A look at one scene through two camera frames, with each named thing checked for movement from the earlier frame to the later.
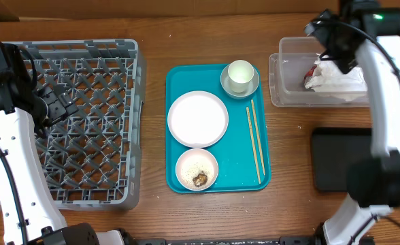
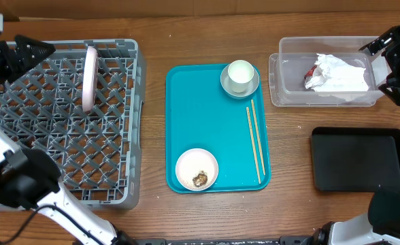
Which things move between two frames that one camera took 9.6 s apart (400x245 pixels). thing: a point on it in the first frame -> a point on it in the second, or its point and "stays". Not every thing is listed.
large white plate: x=198 y=118 -> x=90 y=78
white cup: x=240 y=73 stays
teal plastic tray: x=242 y=156 stays
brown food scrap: x=200 y=180 stays
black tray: x=333 y=150 stays
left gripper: x=63 y=105 -> x=18 y=68
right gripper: x=338 y=50 -> x=395 y=63
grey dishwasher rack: x=92 y=156 stays
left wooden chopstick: x=252 y=138 stays
